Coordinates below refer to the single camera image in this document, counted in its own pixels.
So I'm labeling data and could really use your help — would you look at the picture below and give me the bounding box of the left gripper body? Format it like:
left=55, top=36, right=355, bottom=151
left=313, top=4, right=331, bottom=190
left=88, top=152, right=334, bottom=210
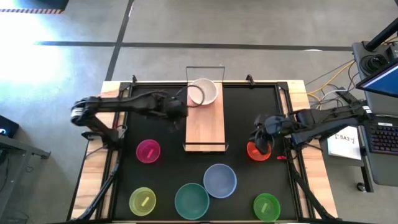
left=161, top=95, right=190, bottom=122

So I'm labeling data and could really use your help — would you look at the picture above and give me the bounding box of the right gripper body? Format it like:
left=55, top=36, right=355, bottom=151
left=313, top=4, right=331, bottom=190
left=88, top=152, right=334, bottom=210
left=254, top=114, right=295, bottom=139

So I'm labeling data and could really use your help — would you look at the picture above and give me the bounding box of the small orange plastic bowl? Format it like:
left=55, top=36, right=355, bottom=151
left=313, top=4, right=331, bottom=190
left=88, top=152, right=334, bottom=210
left=246, top=140, right=273, bottom=162

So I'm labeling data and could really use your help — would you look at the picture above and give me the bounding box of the large white bowl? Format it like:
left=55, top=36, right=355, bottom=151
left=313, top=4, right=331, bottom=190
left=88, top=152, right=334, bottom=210
left=188, top=77, right=219, bottom=106

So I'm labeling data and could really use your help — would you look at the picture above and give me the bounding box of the large lavender-blue bowl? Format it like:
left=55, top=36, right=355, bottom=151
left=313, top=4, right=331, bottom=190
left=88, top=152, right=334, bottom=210
left=203, top=163, right=238, bottom=199

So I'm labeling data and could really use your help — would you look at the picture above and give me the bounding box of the small pink plastic bowl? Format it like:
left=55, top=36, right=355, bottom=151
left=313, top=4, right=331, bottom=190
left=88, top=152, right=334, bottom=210
left=136, top=139, right=162, bottom=164

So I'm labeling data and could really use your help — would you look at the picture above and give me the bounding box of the small green plastic bowl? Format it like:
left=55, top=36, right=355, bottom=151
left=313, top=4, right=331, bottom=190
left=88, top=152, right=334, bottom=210
left=252, top=192, right=281, bottom=223

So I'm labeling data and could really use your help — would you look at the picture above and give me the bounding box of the large teal bowl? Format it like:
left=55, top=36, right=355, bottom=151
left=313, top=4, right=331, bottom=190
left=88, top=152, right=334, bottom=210
left=174, top=182, right=210, bottom=221

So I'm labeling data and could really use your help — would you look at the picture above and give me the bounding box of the small yellow plastic bowl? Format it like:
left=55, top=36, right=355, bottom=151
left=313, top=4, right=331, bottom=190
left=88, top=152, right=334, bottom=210
left=129, top=186, right=157, bottom=217

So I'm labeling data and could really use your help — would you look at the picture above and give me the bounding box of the black diagonal support strut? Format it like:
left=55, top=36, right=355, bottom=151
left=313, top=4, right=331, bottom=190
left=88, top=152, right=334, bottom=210
left=285, top=161, right=338, bottom=222
left=70, top=149, right=123, bottom=222

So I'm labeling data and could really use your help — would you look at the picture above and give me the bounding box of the black table mat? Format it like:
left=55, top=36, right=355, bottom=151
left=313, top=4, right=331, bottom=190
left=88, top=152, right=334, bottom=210
left=130, top=86, right=278, bottom=219

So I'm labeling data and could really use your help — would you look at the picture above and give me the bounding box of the white paper label sheet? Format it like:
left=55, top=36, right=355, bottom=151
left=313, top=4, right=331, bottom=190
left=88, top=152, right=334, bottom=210
left=326, top=125, right=364, bottom=161

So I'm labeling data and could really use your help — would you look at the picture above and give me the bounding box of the black keyboard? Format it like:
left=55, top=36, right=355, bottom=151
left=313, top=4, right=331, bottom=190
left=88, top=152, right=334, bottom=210
left=368, top=121, right=398, bottom=156

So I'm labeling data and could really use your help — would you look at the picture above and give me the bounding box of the laptop with blue screen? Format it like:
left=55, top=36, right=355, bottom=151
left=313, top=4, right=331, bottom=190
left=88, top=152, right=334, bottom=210
left=356, top=57, right=398, bottom=99

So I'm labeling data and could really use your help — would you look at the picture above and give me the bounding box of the grey equipment cart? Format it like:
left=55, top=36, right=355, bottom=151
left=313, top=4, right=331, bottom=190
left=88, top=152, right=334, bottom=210
left=351, top=40, right=398, bottom=192

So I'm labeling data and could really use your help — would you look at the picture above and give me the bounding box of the black pole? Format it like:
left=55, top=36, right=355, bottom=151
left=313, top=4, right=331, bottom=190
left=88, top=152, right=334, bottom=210
left=364, top=17, right=398, bottom=52

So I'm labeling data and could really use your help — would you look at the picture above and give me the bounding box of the dark mat with hazard stripes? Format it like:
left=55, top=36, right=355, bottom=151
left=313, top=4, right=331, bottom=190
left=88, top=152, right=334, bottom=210
left=0, top=0, right=70, bottom=15

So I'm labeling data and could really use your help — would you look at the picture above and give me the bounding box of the black electronic device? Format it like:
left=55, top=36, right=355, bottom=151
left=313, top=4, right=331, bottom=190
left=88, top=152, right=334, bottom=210
left=0, top=114, right=20, bottom=139

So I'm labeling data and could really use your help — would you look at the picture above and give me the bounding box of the grey desk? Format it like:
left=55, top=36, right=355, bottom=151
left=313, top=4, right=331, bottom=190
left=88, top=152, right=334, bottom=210
left=0, top=134, right=52, bottom=224

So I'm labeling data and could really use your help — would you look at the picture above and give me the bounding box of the wooden shelf with black frame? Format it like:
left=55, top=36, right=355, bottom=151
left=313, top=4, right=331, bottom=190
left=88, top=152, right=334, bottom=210
left=183, top=65, right=229, bottom=153

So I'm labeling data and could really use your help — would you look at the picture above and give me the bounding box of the white cable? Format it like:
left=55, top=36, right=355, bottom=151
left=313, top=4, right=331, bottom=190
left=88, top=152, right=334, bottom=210
left=317, top=89, right=346, bottom=103

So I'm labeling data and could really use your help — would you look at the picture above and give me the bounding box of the yellow cable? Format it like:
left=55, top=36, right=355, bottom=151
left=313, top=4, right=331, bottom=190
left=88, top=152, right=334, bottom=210
left=306, top=60, right=356, bottom=96

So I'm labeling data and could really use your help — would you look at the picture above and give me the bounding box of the black coiled cable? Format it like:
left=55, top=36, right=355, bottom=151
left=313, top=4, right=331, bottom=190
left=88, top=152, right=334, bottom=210
left=359, top=54, right=389, bottom=75

